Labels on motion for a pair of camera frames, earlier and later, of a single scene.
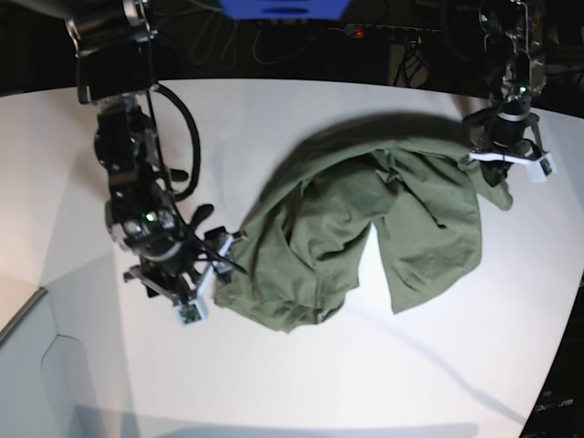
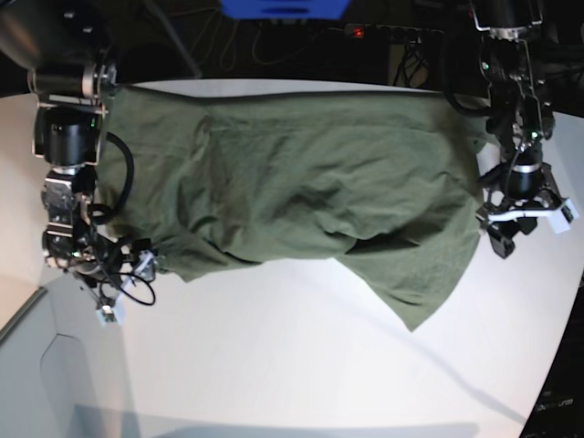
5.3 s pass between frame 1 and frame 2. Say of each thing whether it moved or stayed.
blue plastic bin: stayed
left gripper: moved
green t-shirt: moved
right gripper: moved
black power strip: stayed
